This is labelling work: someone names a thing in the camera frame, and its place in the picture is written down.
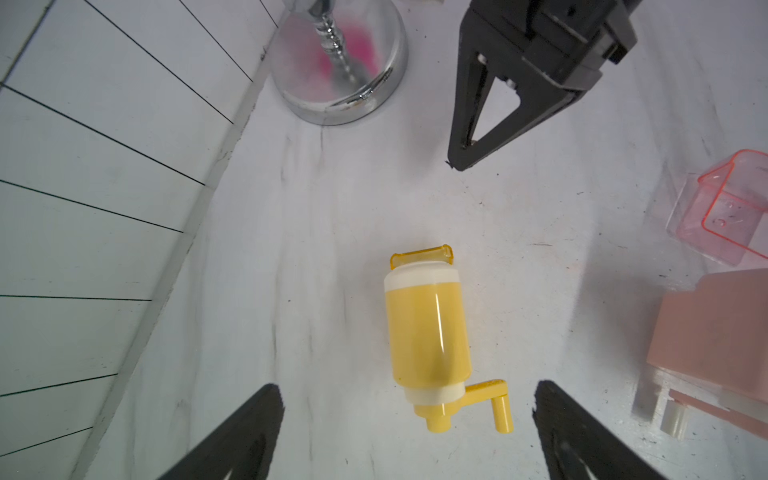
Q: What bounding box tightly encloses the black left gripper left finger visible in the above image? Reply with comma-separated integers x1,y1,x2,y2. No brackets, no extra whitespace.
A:
161,383,285,479

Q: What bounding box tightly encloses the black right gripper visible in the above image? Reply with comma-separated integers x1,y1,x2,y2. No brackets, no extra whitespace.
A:
448,1,640,171

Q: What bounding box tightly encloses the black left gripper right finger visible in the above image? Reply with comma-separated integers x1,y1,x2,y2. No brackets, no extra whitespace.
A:
532,380,663,479

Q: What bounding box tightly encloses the yellow tray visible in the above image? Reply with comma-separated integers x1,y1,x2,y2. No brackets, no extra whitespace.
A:
390,244,454,270

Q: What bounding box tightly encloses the pink sharpener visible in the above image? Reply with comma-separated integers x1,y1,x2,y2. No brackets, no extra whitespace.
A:
632,269,767,438

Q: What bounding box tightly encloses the yellow sharpener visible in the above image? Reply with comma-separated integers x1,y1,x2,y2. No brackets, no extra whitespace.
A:
384,261,514,434

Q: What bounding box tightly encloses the pink tray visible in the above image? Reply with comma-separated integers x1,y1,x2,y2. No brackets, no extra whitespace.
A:
667,149,767,268

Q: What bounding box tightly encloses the chrome glass rack stand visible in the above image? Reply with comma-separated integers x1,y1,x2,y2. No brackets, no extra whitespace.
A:
269,0,409,126

